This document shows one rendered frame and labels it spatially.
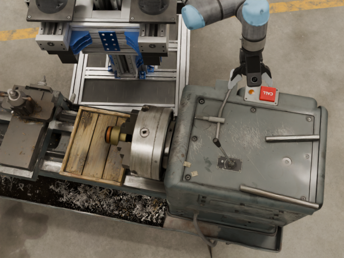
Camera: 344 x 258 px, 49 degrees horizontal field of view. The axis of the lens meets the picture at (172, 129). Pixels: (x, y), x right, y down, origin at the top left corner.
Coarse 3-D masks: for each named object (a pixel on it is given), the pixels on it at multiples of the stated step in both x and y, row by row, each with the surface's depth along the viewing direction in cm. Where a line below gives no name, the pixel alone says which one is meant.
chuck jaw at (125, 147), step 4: (120, 144) 161; (124, 144) 161; (128, 144) 161; (120, 148) 162; (124, 148) 160; (128, 148) 160; (120, 152) 159; (124, 152) 159; (128, 152) 159; (120, 156) 161; (124, 156) 158; (128, 156) 158; (124, 160) 157; (128, 160) 157; (124, 164) 157; (128, 164) 157; (128, 168) 159; (132, 172) 158; (136, 172) 157
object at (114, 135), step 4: (108, 128) 163; (112, 128) 164; (116, 128) 163; (108, 132) 162; (112, 132) 162; (116, 132) 162; (104, 136) 162; (108, 136) 162; (112, 136) 161; (116, 136) 161; (120, 136) 162; (124, 136) 162; (128, 136) 168; (108, 140) 163; (112, 140) 162; (116, 140) 162; (120, 140) 163; (124, 140) 162; (112, 144) 165; (116, 144) 163
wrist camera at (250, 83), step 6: (246, 54) 120; (258, 54) 119; (246, 60) 119; (252, 60) 119; (258, 60) 119; (246, 66) 119; (252, 66) 119; (258, 66) 119; (246, 72) 120; (252, 72) 119; (258, 72) 119; (252, 78) 118; (258, 78) 118; (252, 84) 119; (258, 84) 119
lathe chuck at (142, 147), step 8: (144, 104) 161; (144, 112) 154; (152, 112) 154; (160, 112) 155; (136, 120) 151; (144, 120) 151; (152, 120) 151; (136, 128) 150; (152, 128) 149; (136, 136) 149; (152, 136) 148; (136, 144) 149; (144, 144) 148; (152, 144) 148; (136, 152) 149; (144, 152) 149; (152, 152) 148; (136, 160) 151; (144, 160) 150; (136, 168) 153; (144, 168) 152; (144, 176) 158
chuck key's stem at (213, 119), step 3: (195, 117) 147; (198, 117) 147; (201, 117) 147; (204, 117) 146; (207, 117) 146; (210, 117) 146; (213, 117) 146; (216, 117) 146; (210, 120) 146; (213, 120) 146; (216, 120) 146; (219, 120) 146; (222, 120) 145; (222, 123) 146
